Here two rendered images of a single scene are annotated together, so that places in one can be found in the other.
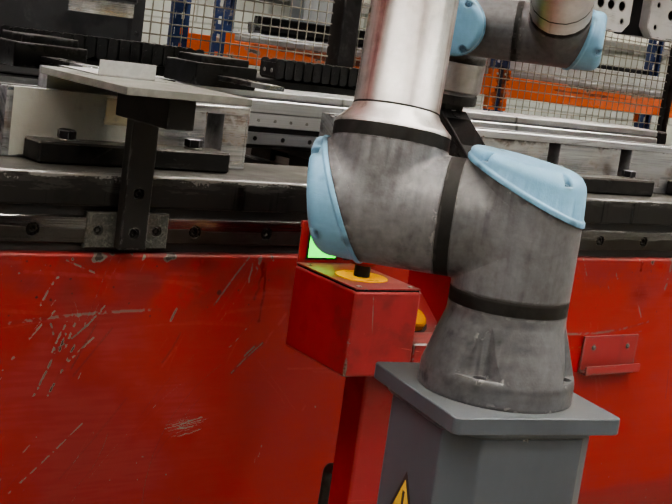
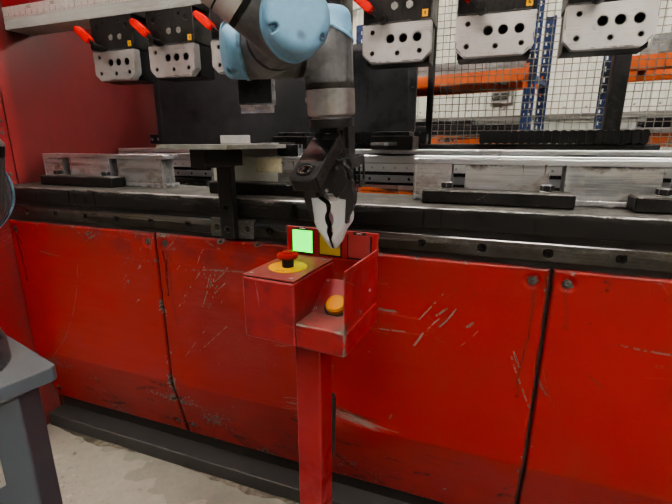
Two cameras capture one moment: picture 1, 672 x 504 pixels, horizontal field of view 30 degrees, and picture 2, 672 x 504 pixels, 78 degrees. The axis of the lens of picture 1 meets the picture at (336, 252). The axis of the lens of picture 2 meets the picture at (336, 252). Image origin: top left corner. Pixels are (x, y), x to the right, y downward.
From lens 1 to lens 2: 1.53 m
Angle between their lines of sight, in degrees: 56
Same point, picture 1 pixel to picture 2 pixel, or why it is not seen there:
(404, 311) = (281, 296)
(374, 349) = (263, 320)
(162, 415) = not seen: hidden behind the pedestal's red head
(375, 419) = (306, 372)
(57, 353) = (209, 288)
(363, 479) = (305, 411)
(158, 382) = not seen: hidden behind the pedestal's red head
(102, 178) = (214, 199)
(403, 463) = not seen: outside the picture
